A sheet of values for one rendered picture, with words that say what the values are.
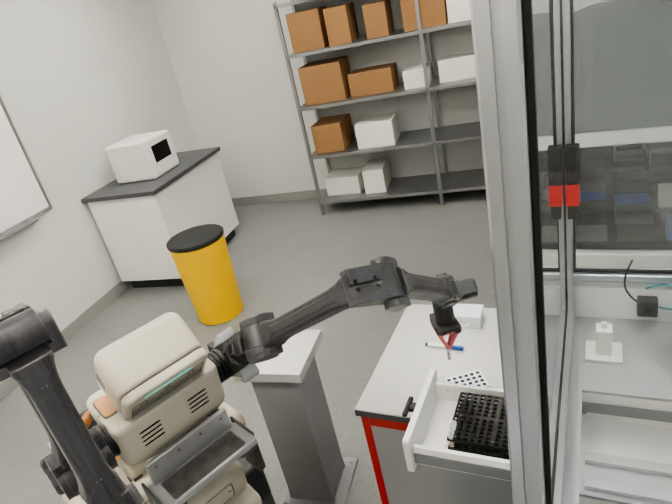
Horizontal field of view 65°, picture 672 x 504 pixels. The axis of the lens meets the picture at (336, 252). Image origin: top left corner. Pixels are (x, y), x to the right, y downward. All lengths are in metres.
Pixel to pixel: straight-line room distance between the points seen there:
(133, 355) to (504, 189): 0.91
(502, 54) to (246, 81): 5.38
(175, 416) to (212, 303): 2.59
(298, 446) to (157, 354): 1.20
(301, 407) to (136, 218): 2.83
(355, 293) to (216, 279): 2.83
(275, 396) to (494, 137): 1.77
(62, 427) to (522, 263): 0.75
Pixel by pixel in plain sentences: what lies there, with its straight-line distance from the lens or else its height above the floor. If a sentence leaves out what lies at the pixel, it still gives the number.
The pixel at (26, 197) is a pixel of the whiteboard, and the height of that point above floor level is 1.11.
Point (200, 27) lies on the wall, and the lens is 5.96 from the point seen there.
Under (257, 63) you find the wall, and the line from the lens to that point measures 5.74.
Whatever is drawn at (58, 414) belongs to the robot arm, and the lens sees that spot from 0.98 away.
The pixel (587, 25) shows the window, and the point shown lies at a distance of 0.51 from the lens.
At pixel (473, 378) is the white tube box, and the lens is 1.79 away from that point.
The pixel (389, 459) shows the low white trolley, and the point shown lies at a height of 0.54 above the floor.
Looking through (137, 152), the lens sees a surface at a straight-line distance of 4.69.
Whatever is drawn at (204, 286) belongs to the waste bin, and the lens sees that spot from 3.84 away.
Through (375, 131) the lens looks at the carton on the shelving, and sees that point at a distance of 5.02.
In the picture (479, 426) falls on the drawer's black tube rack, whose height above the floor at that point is 0.90.
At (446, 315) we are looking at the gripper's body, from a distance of 1.54.
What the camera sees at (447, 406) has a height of 0.84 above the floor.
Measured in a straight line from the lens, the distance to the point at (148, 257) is 4.75.
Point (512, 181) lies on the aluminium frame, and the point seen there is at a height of 1.77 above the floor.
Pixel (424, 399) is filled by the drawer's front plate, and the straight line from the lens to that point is 1.53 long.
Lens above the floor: 1.95
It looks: 25 degrees down
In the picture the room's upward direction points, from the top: 13 degrees counter-clockwise
